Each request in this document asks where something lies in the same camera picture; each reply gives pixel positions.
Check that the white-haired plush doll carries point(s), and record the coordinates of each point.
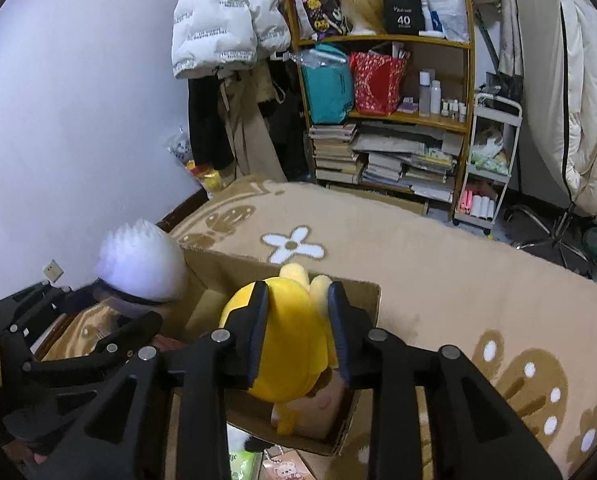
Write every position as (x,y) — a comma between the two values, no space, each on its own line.
(138,265)

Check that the wall socket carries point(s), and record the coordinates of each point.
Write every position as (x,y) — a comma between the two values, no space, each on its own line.
(53,271)

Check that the white plastic bag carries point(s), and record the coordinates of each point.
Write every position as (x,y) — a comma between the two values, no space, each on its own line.
(446,0)

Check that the red patterned bag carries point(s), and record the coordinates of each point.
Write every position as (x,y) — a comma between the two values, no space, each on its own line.
(378,85)

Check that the plastic bag of toys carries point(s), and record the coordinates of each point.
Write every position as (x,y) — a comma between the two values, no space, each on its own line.
(198,170)

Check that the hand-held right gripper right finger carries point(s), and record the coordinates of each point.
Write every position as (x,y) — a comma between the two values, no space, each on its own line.
(339,335)

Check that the short white bottle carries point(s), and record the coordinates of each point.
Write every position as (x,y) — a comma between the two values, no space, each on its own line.
(436,97)

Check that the pile of papers and booklets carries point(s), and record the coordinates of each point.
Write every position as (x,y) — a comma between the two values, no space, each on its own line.
(408,160)

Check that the green packet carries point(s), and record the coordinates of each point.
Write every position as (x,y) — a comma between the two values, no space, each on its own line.
(243,465)

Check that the teal bag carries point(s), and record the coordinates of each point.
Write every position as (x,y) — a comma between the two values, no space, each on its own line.
(328,95)

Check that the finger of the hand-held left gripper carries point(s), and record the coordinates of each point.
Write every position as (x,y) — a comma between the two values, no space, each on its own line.
(113,347)
(38,305)

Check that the white trolley cart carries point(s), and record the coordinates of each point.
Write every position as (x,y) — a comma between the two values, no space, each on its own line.
(513,120)

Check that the black square box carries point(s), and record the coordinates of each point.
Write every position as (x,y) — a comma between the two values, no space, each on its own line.
(403,15)

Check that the clear plastic bag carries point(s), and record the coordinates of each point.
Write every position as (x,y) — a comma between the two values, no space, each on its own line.
(318,59)

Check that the green and white bag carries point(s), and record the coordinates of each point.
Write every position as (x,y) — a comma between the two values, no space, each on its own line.
(486,155)

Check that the beige trousers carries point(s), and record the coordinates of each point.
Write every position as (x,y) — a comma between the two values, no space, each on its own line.
(248,130)

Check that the dark hanging clothes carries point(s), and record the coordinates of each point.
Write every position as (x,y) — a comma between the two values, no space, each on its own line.
(286,130)

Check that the pink plastic packet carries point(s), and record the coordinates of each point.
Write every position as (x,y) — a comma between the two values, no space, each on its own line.
(283,467)

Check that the white puffer jacket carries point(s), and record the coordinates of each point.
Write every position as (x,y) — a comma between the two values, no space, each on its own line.
(213,15)

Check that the yellow plush toy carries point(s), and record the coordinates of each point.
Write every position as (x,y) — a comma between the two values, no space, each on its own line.
(293,340)

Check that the blonde wig on stand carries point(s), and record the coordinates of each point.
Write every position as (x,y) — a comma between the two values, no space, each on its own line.
(361,2)

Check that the wooden shelf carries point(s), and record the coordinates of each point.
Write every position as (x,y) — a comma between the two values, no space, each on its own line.
(398,117)

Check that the tall white bottle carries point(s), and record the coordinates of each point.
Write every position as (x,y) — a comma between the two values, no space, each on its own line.
(424,92)

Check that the row of small bottles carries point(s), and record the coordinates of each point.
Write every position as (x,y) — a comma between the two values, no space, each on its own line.
(453,110)

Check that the beige flower-patterned blanket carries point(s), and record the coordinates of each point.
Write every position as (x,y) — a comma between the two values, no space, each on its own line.
(428,285)

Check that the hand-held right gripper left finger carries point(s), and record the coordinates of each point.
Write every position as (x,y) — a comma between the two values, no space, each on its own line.
(256,335)

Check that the cardboard box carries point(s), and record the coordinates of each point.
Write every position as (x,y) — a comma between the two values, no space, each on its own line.
(213,270)

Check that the black coat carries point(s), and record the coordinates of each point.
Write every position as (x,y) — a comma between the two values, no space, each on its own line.
(206,120)

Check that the purple printed bag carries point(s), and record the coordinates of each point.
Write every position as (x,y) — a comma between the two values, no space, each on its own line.
(316,5)

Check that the stack of books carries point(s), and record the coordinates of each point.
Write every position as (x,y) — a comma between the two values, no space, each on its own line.
(333,155)

